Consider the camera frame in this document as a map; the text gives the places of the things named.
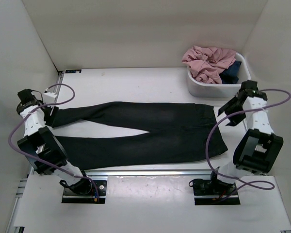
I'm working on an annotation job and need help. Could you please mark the black trousers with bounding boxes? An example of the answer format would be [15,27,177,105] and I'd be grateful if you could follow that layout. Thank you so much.
[51,102,227,170]

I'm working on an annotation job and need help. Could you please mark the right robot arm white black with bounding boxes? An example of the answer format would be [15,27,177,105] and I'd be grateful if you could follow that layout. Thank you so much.
[208,80,283,194]

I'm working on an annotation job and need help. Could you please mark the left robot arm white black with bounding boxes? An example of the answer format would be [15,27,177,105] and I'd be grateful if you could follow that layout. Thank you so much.
[16,89,92,194]

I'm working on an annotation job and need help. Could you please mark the navy blue garment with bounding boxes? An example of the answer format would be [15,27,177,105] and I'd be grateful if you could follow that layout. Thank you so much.
[219,61,242,84]

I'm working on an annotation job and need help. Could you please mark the white plastic basket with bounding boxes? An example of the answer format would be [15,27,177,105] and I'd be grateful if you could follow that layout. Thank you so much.
[186,52,251,99]

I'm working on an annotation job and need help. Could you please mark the pink crumpled garment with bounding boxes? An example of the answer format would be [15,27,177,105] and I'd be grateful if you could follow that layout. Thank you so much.
[181,46,236,84]

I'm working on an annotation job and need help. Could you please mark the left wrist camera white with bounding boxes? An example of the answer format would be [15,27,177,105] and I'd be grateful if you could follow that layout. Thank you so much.
[43,90,57,102]

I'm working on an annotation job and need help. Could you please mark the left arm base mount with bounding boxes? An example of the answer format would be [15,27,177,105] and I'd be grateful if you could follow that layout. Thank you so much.
[59,178,107,204]

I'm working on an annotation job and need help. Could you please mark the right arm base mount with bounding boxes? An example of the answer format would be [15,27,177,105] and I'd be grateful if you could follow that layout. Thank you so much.
[189,179,241,206]

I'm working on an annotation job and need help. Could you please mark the aluminium frame rail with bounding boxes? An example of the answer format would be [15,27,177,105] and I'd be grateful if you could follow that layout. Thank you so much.
[5,70,65,233]

